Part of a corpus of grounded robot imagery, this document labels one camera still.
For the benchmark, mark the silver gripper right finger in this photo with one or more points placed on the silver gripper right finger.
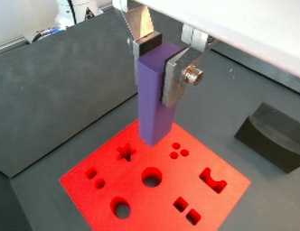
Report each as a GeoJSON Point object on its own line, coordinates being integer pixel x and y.
{"type": "Point", "coordinates": [183, 70]}

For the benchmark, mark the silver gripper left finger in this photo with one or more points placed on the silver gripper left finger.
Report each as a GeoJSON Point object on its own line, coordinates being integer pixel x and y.
{"type": "Point", "coordinates": [144, 38]}

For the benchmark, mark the purple rectangular block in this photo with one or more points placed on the purple rectangular block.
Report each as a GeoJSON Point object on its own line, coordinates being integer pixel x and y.
{"type": "Point", "coordinates": [155, 116]}

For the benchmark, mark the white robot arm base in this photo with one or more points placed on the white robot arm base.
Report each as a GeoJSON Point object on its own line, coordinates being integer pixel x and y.
{"type": "Point", "coordinates": [76, 11]}

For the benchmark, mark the dark grey foam mat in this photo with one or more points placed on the dark grey foam mat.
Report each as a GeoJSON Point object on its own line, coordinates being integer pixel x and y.
{"type": "Point", "coordinates": [60, 84]}

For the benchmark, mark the black curved holder block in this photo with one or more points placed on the black curved holder block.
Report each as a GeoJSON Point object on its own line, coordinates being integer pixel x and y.
{"type": "Point", "coordinates": [272, 134]}

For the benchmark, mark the red shape sorter board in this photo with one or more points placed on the red shape sorter board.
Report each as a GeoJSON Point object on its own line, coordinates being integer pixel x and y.
{"type": "Point", "coordinates": [171, 187]}

